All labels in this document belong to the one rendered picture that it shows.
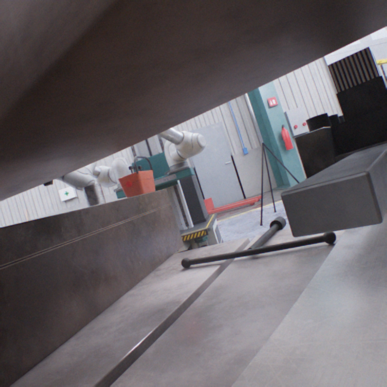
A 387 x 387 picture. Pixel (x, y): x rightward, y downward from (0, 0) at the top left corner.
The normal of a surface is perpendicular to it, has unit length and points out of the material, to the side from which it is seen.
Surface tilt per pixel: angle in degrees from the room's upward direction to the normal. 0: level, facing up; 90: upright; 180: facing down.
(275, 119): 90
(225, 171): 90
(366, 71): 90
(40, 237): 90
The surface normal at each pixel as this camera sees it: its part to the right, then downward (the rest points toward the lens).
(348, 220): -0.63, 0.19
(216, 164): 0.02, -0.01
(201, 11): 0.30, 0.95
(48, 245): 0.90, -0.29
